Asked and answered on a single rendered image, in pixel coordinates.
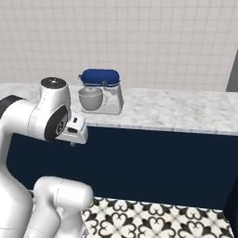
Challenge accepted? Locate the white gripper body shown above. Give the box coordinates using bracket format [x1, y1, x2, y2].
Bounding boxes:
[55, 123, 89, 146]

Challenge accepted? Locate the grey mixer bowl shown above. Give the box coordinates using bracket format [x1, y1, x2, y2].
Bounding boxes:
[77, 86, 108, 112]

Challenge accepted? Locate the blue and white stand mixer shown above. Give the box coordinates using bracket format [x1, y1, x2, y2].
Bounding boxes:
[77, 68, 125, 115]

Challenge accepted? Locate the navy blue counter cabinet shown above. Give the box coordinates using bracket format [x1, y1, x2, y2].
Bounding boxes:
[6, 125, 238, 220]

